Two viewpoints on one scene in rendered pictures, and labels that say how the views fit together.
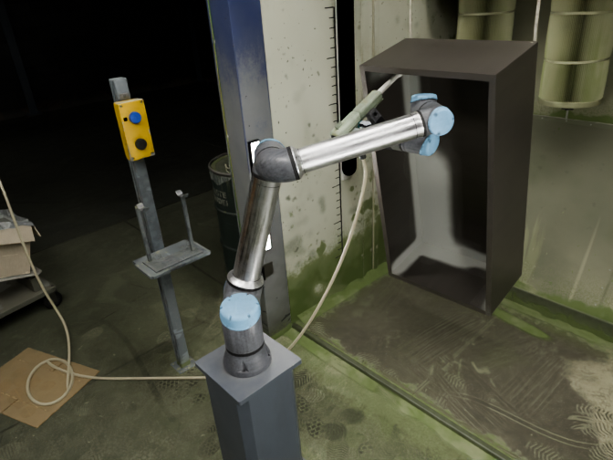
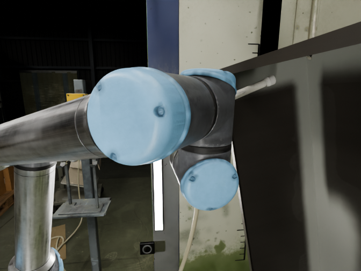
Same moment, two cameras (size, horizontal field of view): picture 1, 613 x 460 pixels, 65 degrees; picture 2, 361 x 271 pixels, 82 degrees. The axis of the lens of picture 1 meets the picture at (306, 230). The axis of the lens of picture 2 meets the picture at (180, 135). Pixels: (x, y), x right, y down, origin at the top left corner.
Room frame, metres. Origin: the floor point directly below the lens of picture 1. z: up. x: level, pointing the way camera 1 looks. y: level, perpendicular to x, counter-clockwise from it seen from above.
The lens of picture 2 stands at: (1.41, -0.61, 1.55)
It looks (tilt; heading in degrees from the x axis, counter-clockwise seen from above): 11 degrees down; 35
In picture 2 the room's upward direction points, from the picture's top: straight up
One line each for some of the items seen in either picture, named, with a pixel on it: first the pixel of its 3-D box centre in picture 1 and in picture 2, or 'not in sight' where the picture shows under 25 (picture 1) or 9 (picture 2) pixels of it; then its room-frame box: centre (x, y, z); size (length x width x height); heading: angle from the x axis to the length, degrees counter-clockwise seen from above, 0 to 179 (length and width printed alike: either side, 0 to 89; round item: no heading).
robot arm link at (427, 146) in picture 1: (420, 141); (202, 172); (1.72, -0.44, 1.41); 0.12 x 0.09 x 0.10; 46
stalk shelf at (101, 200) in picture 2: (171, 257); (84, 207); (2.10, 0.68, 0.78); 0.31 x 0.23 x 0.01; 131
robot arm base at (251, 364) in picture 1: (245, 350); not in sight; (1.47, 0.27, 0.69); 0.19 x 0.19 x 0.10
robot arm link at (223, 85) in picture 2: (423, 111); (203, 110); (1.71, -0.45, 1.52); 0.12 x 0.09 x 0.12; 5
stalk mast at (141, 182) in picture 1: (155, 242); (89, 192); (2.20, 0.78, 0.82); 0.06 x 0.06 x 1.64; 41
